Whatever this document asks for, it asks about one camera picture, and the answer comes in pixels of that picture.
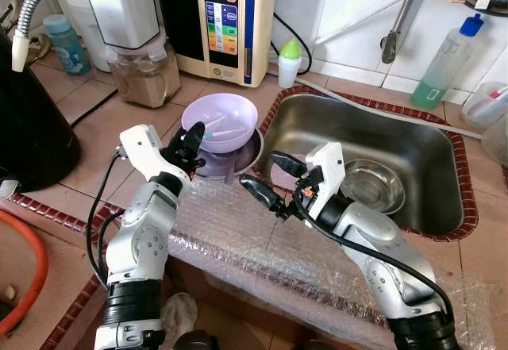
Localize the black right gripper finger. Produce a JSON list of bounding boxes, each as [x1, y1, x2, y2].
[[270, 151, 309, 178], [240, 175, 288, 220]]

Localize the stainless steel bowl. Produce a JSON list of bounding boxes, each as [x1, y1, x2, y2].
[[341, 160, 406, 214], [194, 124, 264, 180]]

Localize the purple plastic bowl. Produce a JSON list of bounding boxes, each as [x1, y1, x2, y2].
[[181, 93, 260, 154]]

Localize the white teal plastic stick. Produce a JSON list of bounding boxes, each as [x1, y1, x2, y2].
[[202, 126, 251, 140]]

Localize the bubble wrap sheet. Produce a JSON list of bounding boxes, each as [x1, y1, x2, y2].
[[159, 171, 508, 349]]

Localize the small white bottle green cap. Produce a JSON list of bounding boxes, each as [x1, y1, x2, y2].
[[277, 38, 303, 89]]

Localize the beige water ionizer machine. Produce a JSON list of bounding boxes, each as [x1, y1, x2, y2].
[[155, 0, 277, 87]]

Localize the stainless steel sink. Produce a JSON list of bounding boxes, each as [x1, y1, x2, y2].
[[258, 88, 479, 241]]

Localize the teal plastic bottle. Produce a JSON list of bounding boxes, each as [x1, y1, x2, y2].
[[42, 14, 90, 77]]

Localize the white crumpled rag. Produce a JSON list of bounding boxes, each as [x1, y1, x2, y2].
[[159, 290, 199, 349]]

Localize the large white plastic bottle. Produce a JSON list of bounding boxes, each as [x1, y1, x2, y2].
[[62, 0, 112, 73]]

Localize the metal faucet lever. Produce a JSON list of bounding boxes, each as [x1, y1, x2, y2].
[[381, 0, 429, 65]]

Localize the thin grey tube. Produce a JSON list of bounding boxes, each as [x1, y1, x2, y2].
[[266, 68, 483, 138]]

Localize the black round appliance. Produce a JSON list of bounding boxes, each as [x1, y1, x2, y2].
[[0, 29, 82, 194]]

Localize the black robot foot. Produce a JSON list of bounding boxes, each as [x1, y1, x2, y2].
[[173, 330, 219, 350]]

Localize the clear plastic jar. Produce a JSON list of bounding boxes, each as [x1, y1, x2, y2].
[[480, 112, 508, 168]]

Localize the white toothbrush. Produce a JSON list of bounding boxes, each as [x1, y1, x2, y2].
[[476, 87, 508, 113]]

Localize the clear bottle blue cap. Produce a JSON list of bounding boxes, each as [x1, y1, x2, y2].
[[410, 13, 485, 111]]

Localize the brass tap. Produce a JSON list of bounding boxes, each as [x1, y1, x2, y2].
[[24, 33, 52, 65]]

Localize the white faucet tube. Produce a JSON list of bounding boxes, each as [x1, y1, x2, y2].
[[315, 0, 445, 45]]

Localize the clear plastic container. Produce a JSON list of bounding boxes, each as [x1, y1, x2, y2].
[[462, 80, 508, 129]]

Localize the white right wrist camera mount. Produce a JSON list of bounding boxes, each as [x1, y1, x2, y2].
[[304, 142, 346, 208]]

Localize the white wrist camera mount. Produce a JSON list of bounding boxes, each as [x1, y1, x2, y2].
[[117, 125, 191, 183], [304, 142, 346, 208]]

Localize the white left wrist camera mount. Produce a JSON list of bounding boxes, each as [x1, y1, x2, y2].
[[117, 125, 191, 183]]

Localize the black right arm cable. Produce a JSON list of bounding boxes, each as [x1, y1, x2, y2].
[[295, 195, 455, 325]]

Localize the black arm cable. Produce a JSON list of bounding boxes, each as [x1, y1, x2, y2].
[[86, 153, 128, 287], [295, 195, 455, 325]]

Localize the black appliance cord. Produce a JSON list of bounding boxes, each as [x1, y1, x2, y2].
[[67, 88, 118, 127]]

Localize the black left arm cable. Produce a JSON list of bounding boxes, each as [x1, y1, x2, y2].
[[86, 153, 128, 287]]

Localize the black wall power cable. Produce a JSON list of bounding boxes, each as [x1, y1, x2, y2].
[[270, 13, 313, 77]]

